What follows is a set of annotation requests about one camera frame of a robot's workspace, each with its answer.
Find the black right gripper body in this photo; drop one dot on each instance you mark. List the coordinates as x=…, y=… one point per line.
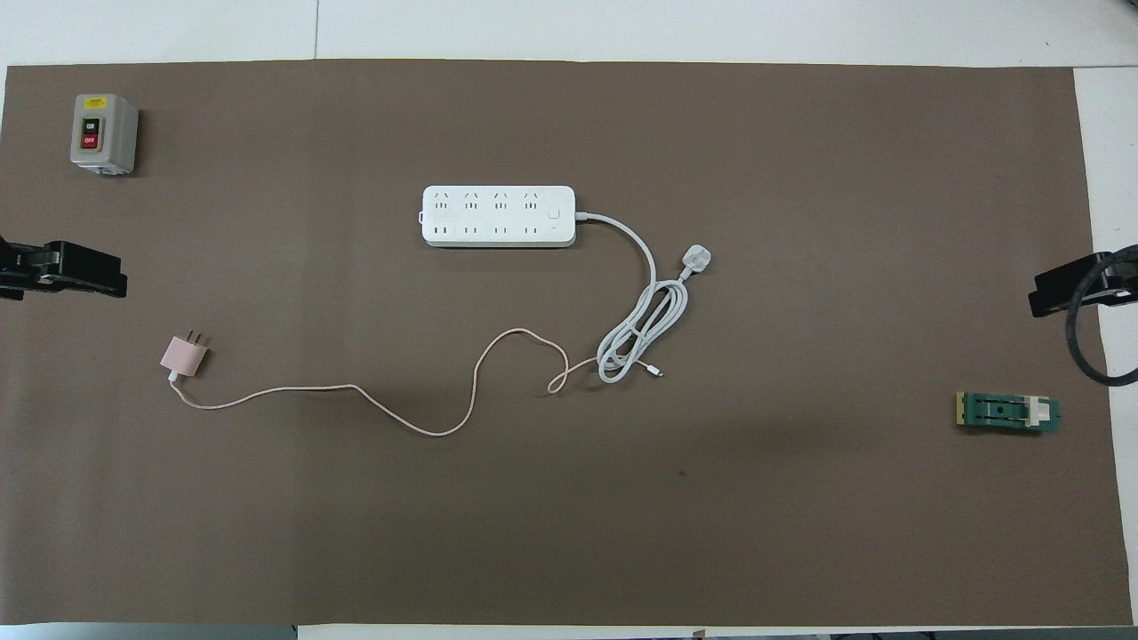
x=1062, y=289

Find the brown table mat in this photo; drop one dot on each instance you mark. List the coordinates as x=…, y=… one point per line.
x=569, y=533

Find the pink charger plug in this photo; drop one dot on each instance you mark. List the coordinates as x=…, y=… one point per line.
x=185, y=356

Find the grey on-off switch box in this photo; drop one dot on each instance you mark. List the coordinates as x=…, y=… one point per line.
x=105, y=133

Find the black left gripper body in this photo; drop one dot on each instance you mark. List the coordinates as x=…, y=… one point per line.
x=80, y=269

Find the white power strip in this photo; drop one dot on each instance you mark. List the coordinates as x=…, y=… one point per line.
x=498, y=217

